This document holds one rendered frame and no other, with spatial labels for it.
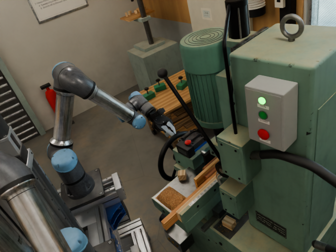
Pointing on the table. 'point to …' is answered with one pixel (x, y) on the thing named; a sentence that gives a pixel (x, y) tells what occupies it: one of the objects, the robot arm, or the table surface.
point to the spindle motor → (204, 73)
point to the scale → (203, 193)
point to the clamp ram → (207, 156)
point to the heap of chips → (170, 198)
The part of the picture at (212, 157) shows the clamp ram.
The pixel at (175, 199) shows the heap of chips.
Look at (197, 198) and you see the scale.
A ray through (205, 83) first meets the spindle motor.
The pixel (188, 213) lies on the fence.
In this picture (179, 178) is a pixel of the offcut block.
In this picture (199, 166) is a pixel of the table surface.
